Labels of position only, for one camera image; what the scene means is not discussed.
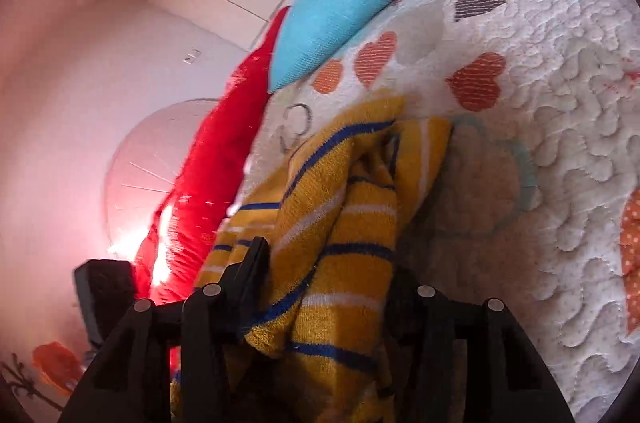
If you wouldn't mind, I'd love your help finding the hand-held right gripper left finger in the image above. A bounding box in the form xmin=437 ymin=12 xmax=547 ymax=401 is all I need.
xmin=57 ymin=236 xmax=271 ymax=423

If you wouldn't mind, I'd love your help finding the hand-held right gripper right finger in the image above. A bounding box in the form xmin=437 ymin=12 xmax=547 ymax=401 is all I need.
xmin=384 ymin=265 xmax=576 ymax=423

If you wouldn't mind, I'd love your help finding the yellow striped sweater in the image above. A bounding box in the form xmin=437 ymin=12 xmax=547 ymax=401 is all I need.
xmin=169 ymin=96 xmax=456 ymax=423

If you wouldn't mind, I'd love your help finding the red blanket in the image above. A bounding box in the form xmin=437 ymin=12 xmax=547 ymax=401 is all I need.
xmin=134 ymin=6 xmax=292 ymax=305

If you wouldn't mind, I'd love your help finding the pink round headboard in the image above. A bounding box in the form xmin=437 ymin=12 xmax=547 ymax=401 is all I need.
xmin=102 ymin=98 xmax=222 ymax=255

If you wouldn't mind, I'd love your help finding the white printed quilt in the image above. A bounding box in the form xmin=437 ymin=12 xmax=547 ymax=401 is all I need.
xmin=0 ymin=0 xmax=640 ymax=423

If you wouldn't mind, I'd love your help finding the blue pillow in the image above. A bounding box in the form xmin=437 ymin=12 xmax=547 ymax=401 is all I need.
xmin=267 ymin=0 xmax=435 ymax=94

